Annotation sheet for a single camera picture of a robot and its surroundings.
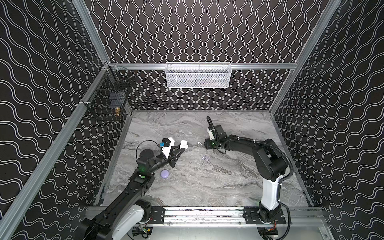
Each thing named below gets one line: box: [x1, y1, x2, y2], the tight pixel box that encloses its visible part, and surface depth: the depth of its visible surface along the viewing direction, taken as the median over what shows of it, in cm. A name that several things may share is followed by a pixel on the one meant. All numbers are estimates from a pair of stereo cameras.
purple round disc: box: [160, 169, 170, 179], surface depth 89 cm
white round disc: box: [179, 140, 189, 150], surface depth 75 cm
